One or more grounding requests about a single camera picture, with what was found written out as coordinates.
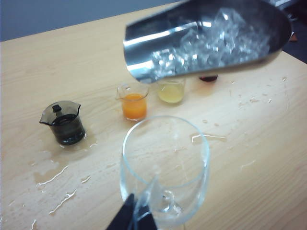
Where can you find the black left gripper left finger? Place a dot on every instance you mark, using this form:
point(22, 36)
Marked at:
point(123, 213)

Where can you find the clear cup of orange juice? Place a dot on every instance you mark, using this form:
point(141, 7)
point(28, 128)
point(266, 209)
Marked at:
point(134, 107)

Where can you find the stainless steel ice scoop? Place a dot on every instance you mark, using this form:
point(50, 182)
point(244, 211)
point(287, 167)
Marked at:
point(153, 36)

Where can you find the amber glass measuring cup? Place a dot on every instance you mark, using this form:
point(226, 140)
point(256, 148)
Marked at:
point(208, 78)

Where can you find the clear ice cubes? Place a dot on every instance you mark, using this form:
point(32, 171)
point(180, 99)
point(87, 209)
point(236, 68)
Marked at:
point(216, 45)

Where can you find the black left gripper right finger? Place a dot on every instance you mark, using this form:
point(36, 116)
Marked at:
point(145, 215)

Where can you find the clear wine glass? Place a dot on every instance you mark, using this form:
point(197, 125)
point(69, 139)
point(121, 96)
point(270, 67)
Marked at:
point(165, 153)

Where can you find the smoked grey measuring cup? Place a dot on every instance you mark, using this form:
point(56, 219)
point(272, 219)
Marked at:
point(68, 129)

